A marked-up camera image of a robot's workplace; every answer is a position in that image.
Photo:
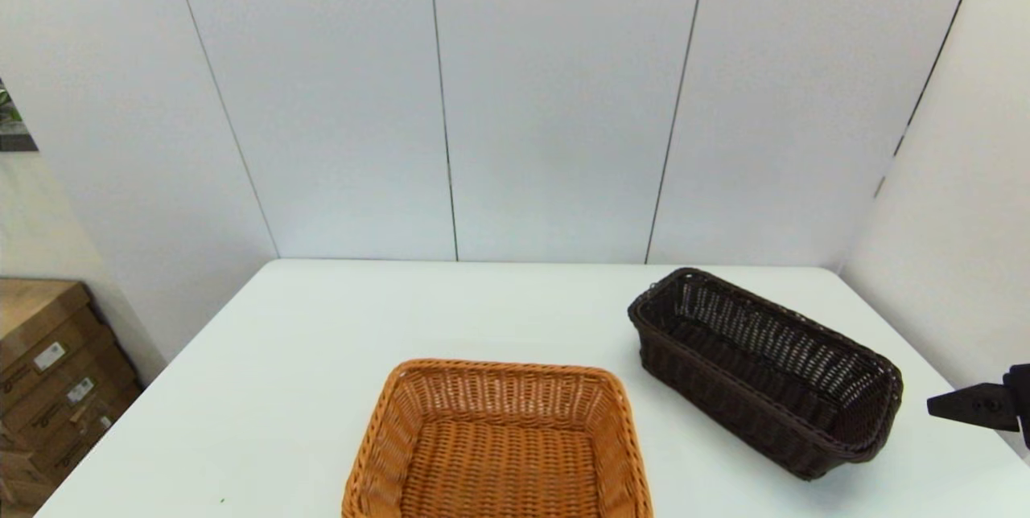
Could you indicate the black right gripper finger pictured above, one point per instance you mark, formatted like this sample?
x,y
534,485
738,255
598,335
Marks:
x,y
978,407

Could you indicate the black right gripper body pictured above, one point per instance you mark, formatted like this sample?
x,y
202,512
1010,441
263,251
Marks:
x,y
1023,405

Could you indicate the dark brown wicker basket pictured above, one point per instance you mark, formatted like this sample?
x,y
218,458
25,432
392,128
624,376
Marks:
x,y
724,397

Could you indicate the orange wicker basket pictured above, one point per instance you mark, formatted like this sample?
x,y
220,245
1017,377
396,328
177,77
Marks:
x,y
499,462

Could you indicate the brown cardboard box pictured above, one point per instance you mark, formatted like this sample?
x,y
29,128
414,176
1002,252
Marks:
x,y
105,377
80,437
32,317

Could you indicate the green plant on dark ledge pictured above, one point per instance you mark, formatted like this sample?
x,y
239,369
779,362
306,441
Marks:
x,y
10,112

